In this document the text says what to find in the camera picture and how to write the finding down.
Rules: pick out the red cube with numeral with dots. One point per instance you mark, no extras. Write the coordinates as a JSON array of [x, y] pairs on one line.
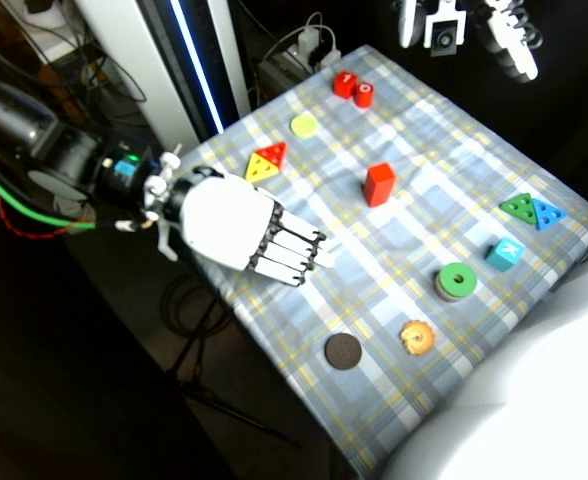
[[344, 85]]

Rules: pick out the yellow triangle block with holes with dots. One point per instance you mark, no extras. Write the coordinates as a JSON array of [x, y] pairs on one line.
[[259, 170]]

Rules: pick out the grey box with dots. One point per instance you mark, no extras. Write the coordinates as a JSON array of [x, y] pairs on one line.
[[279, 67]]

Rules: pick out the dark brown round toy biscuit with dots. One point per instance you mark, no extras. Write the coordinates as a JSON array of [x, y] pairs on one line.
[[343, 351]]

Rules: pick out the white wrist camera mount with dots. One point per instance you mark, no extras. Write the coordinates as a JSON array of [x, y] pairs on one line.
[[444, 37]]

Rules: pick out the white column with blue light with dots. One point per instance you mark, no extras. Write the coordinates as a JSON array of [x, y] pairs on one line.
[[124, 50]]

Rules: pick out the red cylinder with numeral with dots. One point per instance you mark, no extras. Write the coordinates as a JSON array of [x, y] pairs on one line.
[[364, 96]]

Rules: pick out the blue cube with letter X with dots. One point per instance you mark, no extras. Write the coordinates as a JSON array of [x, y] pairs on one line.
[[504, 254]]

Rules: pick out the plaid tablecloth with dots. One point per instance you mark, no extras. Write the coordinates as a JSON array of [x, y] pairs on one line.
[[374, 260]]

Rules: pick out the blue triangle block with holes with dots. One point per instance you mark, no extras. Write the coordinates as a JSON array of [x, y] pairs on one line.
[[549, 216]]

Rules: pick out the red rectangular block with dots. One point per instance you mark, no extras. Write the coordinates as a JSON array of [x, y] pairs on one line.
[[379, 187]]

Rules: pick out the yellow-green round disc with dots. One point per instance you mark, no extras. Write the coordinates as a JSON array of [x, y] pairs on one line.
[[304, 126]]

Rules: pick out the white power strip with plugs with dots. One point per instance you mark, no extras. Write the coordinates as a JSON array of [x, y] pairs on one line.
[[319, 52]]

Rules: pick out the black tripod stand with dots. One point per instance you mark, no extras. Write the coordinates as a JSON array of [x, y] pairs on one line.
[[244, 417]]

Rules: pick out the green triangle block with holes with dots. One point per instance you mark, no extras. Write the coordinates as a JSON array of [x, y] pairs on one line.
[[519, 207]]

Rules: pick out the red triangle block with holes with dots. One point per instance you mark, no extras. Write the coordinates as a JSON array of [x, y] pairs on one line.
[[275, 154]]

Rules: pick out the white rounded robot shell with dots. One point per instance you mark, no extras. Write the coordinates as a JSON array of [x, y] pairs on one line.
[[524, 400]]

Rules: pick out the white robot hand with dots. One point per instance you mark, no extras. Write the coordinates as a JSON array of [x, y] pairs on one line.
[[516, 55], [224, 220]]

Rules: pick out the tan flower-shaped toy biscuit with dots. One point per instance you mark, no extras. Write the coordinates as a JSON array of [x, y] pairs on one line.
[[417, 338]]

